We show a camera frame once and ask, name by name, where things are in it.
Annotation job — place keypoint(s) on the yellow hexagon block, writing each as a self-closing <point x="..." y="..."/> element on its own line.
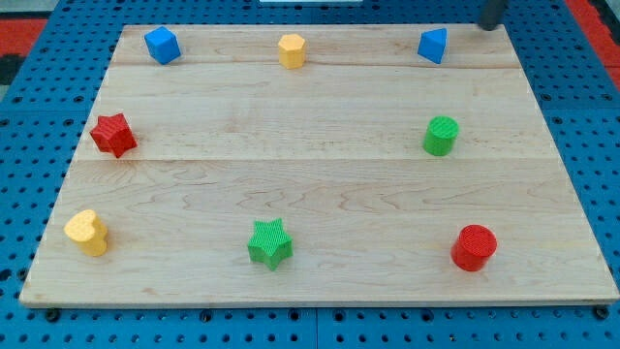
<point x="292" y="51"/>

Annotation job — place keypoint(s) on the blue triangle block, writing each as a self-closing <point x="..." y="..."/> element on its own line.
<point x="432" y="45"/>

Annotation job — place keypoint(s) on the green star block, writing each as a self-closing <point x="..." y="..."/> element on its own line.
<point x="270" y="244"/>

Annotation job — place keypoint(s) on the wooden board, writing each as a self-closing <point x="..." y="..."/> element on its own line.
<point x="227" y="136"/>

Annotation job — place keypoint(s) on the green cylinder block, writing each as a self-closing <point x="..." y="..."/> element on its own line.
<point x="440" y="135"/>

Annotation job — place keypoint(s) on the red cylinder block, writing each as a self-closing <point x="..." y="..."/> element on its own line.
<point x="474" y="246"/>

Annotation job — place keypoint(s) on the blue cube block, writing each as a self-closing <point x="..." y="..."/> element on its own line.
<point x="162" y="45"/>

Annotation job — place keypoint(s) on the red star block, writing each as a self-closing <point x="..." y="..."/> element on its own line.
<point x="112" y="134"/>

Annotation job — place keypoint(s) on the yellow heart block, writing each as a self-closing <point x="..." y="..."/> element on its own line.
<point x="88" y="233"/>

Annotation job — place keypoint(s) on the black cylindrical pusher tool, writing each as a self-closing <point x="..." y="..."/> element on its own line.
<point x="491" y="14"/>

